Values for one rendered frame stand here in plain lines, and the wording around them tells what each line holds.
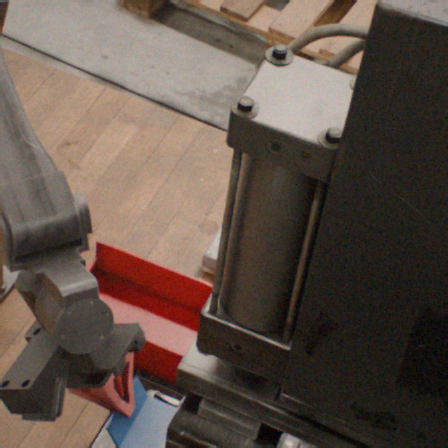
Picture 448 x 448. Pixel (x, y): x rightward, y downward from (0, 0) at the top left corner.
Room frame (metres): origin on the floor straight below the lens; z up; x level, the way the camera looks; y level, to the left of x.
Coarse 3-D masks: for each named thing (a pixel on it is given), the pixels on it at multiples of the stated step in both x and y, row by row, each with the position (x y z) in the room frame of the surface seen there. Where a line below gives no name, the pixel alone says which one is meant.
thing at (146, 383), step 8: (136, 376) 0.89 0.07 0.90; (144, 376) 0.89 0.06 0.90; (152, 376) 0.89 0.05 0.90; (144, 384) 0.88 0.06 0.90; (152, 384) 0.88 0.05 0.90; (160, 384) 0.88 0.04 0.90; (168, 384) 0.89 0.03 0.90; (160, 392) 0.87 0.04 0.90; (168, 392) 0.87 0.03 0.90; (176, 392) 0.88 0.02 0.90; (184, 392) 0.88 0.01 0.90; (104, 432) 0.81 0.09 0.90; (96, 440) 0.80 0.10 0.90; (104, 440) 0.80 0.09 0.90; (112, 440) 0.80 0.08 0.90
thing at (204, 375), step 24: (192, 360) 0.71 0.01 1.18; (216, 360) 0.71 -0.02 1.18; (192, 384) 0.69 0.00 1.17; (216, 384) 0.68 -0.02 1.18; (240, 384) 0.69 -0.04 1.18; (264, 384) 0.69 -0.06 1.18; (192, 408) 0.68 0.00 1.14; (216, 408) 0.68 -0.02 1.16; (240, 408) 0.68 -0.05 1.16; (264, 408) 0.67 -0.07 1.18; (288, 408) 0.68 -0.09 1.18; (168, 432) 0.66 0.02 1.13; (192, 432) 0.66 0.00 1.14; (216, 432) 0.66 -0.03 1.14; (240, 432) 0.66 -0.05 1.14; (264, 432) 0.67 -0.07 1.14; (288, 432) 0.66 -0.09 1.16; (312, 432) 0.66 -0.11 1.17; (336, 432) 0.65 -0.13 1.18
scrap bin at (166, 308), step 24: (96, 264) 1.04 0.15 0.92; (120, 264) 1.03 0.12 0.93; (144, 264) 1.03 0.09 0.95; (120, 288) 1.02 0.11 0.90; (144, 288) 1.02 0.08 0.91; (168, 288) 1.01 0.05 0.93; (192, 288) 1.01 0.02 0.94; (120, 312) 0.98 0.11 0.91; (144, 312) 0.99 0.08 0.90; (168, 312) 0.99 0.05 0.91; (192, 312) 1.00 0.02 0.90; (168, 336) 0.95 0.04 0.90; (192, 336) 0.96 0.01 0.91; (144, 360) 0.90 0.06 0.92; (168, 360) 0.89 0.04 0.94
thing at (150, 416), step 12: (144, 396) 0.79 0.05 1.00; (144, 408) 0.78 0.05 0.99; (156, 408) 0.78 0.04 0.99; (168, 408) 0.79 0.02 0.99; (108, 420) 0.75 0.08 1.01; (120, 420) 0.75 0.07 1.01; (132, 420) 0.76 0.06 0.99; (144, 420) 0.77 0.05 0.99; (156, 420) 0.77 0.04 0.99; (168, 420) 0.77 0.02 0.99; (108, 432) 0.74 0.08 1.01; (120, 432) 0.74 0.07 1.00; (132, 432) 0.75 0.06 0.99; (144, 432) 0.75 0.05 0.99; (156, 432) 0.76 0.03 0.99; (120, 444) 0.73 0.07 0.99; (132, 444) 0.74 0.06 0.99; (144, 444) 0.74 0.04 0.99; (156, 444) 0.74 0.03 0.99
